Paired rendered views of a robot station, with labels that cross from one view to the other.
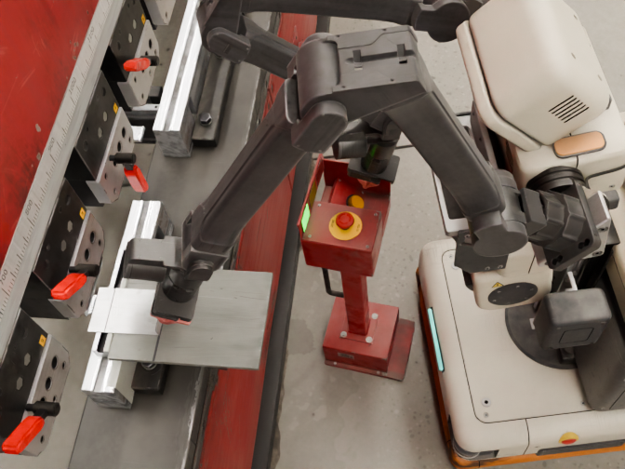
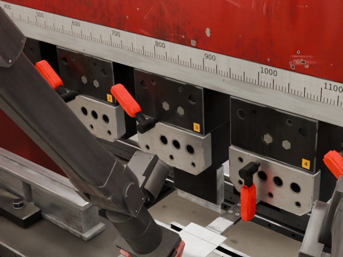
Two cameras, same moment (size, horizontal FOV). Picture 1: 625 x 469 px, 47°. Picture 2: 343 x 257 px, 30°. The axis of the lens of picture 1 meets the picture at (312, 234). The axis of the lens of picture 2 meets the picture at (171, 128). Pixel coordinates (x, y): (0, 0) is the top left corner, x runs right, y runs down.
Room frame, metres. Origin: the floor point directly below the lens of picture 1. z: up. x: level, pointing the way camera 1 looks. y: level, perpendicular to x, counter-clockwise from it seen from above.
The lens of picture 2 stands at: (0.99, -0.52, 1.75)
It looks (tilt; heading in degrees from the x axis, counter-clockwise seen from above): 27 degrees down; 116
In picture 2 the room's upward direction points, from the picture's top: 3 degrees counter-clockwise
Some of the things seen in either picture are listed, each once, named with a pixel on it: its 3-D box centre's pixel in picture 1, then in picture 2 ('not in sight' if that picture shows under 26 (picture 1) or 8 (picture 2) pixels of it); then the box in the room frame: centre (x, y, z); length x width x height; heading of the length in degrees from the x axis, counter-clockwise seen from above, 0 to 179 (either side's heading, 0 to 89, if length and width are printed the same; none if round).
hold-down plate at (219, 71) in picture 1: (215, 90); not in sight; (1.18, 0.15, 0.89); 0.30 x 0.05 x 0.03; 164
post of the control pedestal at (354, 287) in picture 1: (354, 286); not in sight; (0.86, -0.08, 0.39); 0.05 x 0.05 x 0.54; 65
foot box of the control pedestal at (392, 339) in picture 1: (369, 335); not in sight; (0.85, -0.11, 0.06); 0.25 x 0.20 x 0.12; 65
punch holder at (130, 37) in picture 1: (114, 47); not in sight; (0.97, 0.27, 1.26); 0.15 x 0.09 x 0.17; 164
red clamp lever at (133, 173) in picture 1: (129, 172); (250, 191); (0.74, 0.27, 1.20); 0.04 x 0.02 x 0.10; 74
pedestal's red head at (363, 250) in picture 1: (346, 214); not in sight; (0.86, -0.08, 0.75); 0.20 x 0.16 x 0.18; 155
